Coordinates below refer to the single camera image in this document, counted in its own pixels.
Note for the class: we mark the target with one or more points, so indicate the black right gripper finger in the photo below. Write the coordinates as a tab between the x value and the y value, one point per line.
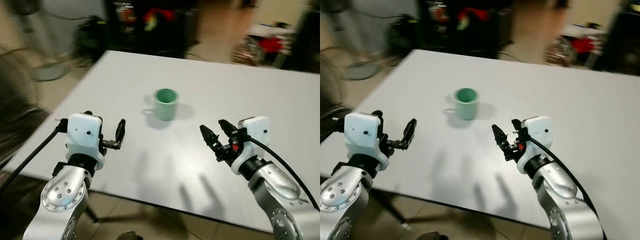
518	127
229	128
209	138
501	139

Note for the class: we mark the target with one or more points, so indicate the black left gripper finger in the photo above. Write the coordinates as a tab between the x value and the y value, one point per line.
377	114
410	134
120	131
88	113

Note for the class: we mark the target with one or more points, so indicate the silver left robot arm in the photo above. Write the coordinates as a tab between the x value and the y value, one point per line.
60	196
340	192

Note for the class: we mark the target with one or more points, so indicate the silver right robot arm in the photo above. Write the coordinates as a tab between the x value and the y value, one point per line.
560	192
280	192

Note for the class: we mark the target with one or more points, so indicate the round grey stand base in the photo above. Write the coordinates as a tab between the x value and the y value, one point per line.
363	71
50	73

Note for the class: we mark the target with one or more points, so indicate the green ceramic mug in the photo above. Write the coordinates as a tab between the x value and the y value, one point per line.
466	109
166	108

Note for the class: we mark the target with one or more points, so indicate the dark table leg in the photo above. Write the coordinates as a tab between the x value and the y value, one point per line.
92	214
392	211

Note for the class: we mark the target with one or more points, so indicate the black shelf unit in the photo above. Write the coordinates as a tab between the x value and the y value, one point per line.
125	35
440	35

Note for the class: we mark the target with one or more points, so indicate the dark robot foot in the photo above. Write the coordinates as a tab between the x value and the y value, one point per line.
432	236
130	236

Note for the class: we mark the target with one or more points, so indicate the red box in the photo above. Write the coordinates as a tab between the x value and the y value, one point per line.
584	45
272	45

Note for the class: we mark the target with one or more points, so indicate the tall black cabinet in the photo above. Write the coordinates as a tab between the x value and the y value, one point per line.
306	42
622	42

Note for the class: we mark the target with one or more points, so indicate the red item on shelf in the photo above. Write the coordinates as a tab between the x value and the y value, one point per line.
472	14
159	15

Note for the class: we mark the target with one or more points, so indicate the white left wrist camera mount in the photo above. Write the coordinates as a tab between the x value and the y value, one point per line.
82	134
362	133

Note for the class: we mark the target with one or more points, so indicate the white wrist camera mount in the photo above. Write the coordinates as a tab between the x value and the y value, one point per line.
540	131
362	133
257	131
82	134

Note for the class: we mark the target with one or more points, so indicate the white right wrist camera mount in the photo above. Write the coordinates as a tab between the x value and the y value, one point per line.
540	131
257	131

